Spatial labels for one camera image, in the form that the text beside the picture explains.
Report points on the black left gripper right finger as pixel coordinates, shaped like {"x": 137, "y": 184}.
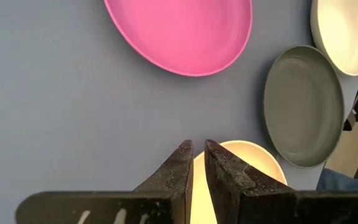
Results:
{"x": 244, "y": 202}

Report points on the peach plate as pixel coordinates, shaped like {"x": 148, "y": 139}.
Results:
{"x": 259, "y": 165}

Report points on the dark grey plate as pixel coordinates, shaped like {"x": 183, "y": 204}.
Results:
{"x": 303, "y": 109}

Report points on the magenta plate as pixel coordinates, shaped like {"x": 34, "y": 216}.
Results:
{"x": 179, "y": 31}

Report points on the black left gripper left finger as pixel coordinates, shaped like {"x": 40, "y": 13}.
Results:
{"x": 154, "y": 202}

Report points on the pale lilac plate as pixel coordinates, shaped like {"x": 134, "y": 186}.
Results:
{"x": 343, "y": 31}

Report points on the person's leg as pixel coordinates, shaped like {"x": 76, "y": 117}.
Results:
{"x": 340, "y": 182}

